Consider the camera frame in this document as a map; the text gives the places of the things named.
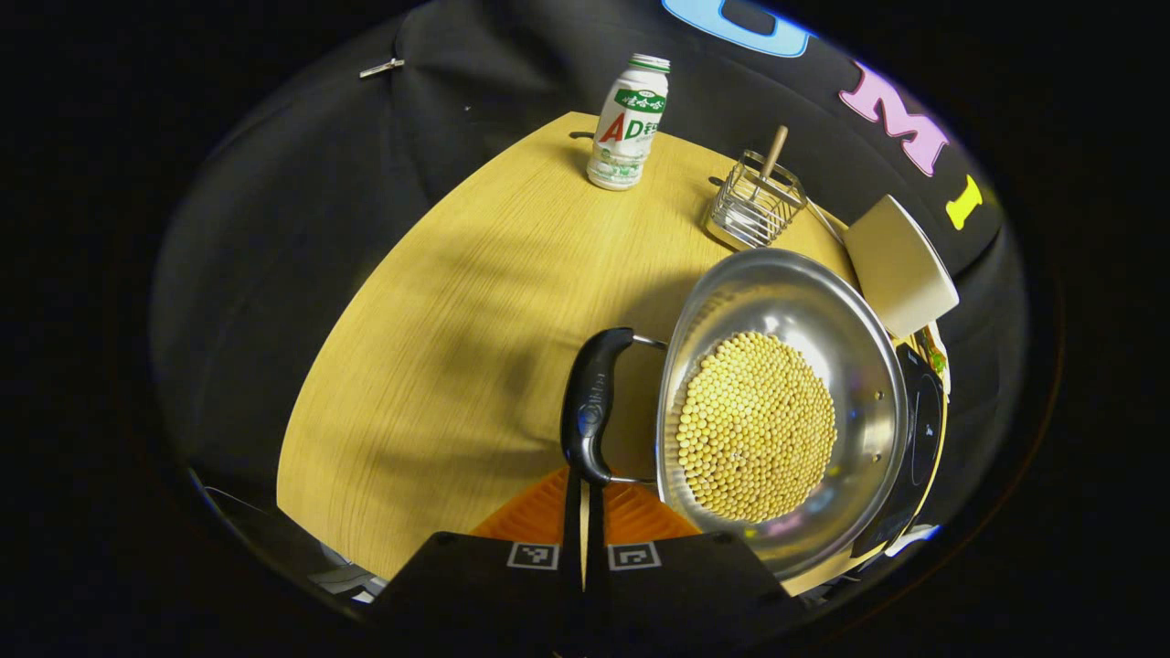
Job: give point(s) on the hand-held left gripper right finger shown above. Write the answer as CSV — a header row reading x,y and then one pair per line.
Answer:
x,y
596,530

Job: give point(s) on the black induction cooktop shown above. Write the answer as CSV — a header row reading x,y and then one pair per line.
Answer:
x,y
919,429

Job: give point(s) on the pile of soybeans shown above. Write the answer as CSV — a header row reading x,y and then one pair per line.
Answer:
x,y
754,429

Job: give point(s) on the sandwich on green plate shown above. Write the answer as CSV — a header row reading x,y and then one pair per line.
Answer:
x,y
934,361

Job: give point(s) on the white green-label drink bottle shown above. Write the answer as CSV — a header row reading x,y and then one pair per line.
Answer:
x,y
629,128

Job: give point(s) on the silver metal clip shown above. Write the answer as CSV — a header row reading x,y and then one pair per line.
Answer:
x,y
382,68

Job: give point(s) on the white toaster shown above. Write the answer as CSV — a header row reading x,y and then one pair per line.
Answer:
x,y
900,265

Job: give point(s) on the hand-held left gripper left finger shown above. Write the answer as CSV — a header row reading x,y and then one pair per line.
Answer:
x,y
572,512

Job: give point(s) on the stainless steel pot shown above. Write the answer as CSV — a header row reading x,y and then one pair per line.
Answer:
x,y
786,292

